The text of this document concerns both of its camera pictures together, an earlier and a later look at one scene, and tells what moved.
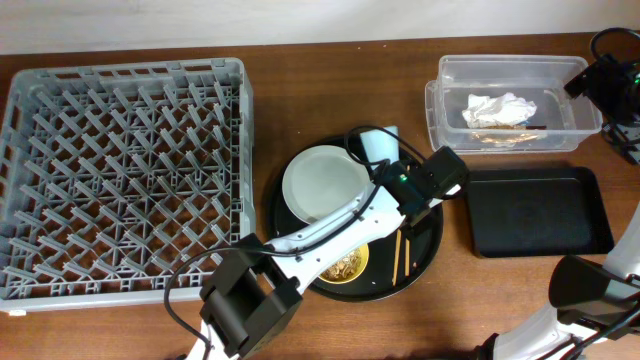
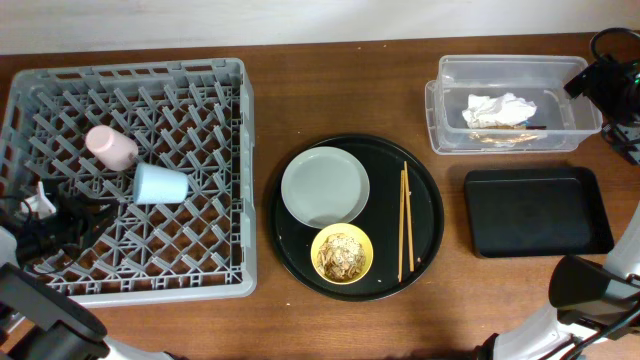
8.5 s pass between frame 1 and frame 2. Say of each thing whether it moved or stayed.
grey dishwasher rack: stayed
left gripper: moved
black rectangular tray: stayed
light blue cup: moved
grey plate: stayed
